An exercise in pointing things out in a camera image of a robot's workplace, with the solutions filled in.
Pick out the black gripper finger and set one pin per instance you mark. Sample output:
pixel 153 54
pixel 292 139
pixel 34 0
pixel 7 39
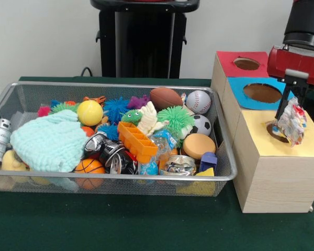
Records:
pixel 284 102
pixel 303 91

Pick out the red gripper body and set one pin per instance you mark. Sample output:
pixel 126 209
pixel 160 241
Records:
pixel 298 64

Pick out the white red wrapper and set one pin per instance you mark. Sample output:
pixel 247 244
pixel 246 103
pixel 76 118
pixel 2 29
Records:
pixel 293 123

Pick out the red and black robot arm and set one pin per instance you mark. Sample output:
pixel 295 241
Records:
pixel 306 21

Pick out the wooden box with three holes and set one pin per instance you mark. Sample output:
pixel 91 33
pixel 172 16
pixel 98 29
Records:
pixel 277 183

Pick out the black and white soccer ball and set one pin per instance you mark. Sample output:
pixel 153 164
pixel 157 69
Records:
pixel 202 125

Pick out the white baseball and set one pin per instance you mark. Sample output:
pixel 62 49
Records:
pixel 199 102

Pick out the tan round sponge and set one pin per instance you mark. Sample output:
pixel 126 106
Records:
pixel 199 145

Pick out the green spiky ball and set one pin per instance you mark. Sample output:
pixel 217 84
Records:
pixel 175 119

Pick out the brown toy football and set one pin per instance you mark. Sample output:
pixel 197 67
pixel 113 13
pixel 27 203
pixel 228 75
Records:
pixel 165 98

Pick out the orange ice cube tray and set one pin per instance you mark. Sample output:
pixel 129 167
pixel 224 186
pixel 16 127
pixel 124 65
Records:
pixel 137 141

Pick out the dark green table cloth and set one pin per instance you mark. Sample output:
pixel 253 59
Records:
pixel 146 225

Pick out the yellow ball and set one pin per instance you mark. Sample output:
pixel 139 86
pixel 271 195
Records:
pixel 90 113

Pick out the orange toy basketball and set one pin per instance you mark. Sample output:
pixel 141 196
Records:
pixel 90 166

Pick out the mint knitted cloth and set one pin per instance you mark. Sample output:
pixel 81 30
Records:
pixel 47 141

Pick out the silver toy robot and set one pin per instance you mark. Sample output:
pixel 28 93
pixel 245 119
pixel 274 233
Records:
pixel 0 138

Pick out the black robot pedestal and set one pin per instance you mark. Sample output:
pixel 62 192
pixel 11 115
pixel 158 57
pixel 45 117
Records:
pixel 141 39

